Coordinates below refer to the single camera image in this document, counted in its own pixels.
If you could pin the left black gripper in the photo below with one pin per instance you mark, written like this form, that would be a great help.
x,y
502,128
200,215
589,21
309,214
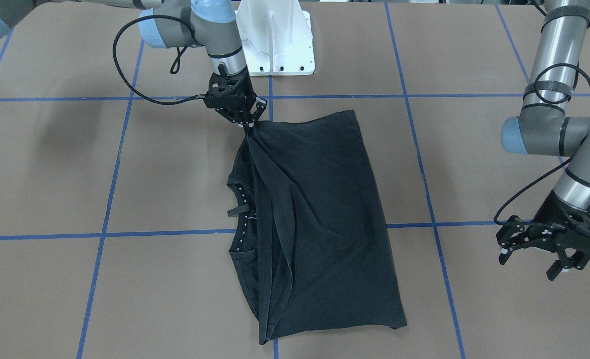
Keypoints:
x,y
547,213

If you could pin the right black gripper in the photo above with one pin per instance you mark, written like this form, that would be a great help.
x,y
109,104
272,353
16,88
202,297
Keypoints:
x,y
246,89

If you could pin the black graphic t-shirt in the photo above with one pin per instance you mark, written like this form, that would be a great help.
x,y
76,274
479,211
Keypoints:
x,y
311,249

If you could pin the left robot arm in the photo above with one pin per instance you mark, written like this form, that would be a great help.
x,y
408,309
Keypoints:
x,y
555,121

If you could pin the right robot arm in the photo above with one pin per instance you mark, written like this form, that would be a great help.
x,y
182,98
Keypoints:
x,y
212,25

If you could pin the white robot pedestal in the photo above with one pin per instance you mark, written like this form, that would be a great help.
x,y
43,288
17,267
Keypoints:
x,y
277,38

